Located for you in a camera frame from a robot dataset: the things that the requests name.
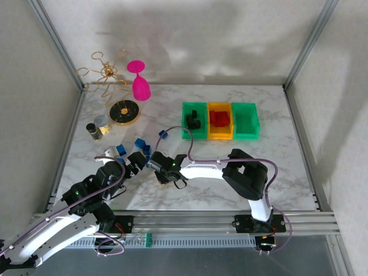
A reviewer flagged green plastic bin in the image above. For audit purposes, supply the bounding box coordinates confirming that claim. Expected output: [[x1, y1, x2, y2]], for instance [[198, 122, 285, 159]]
[[182, 102, 208, 140], [231, 102, 261, 141]]

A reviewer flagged small dark bottle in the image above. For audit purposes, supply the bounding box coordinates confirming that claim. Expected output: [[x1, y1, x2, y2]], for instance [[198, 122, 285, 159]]
[[86, 122, 103, 141]]

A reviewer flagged tin can yellow label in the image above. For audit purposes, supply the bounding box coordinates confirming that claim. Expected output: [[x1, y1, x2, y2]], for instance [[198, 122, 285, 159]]
[[94, 114, 113, 135]]

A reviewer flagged orange plastic bin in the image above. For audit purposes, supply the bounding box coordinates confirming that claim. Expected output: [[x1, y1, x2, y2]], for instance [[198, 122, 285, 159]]
[[206, 102, 233, 140]]

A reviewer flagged pink wine glass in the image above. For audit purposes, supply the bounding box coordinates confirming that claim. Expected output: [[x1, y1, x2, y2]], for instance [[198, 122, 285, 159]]
[[126, 59, 152, 102]]

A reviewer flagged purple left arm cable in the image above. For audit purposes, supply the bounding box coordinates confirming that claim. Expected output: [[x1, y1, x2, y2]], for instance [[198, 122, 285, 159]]
[[0, 155, 127, 257]]

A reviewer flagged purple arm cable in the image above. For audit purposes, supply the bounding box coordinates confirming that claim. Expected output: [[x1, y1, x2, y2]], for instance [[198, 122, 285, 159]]
[[0, 155, 127, 257], [155, 125, 294, 255]]

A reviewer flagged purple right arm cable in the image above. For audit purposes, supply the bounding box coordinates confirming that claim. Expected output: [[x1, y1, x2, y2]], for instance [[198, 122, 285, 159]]
[[155, 125, 294, 255]]

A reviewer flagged gold wire glass rack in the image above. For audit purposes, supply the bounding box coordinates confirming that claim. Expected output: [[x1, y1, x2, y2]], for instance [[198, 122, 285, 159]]
[[76, 49, 141, 126]]

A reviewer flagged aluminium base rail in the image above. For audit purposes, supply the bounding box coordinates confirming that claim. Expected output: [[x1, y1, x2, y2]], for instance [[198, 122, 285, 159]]
[[27, 211, 342, 238]]

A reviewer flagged aluminium side rail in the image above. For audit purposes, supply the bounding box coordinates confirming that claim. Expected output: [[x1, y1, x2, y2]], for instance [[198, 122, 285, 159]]
[[47, 89, 86, 212], [283, 86, 336, 213]]

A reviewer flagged grey slotted cable duct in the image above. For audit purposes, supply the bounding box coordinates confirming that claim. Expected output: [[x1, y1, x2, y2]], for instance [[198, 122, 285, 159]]
[[66, 236, 258, 248]]

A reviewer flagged aluminium frame post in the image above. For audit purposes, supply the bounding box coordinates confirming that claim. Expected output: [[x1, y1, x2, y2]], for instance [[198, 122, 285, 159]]
[[27, 0, 86, 91], [283, 0, 342, 89]]

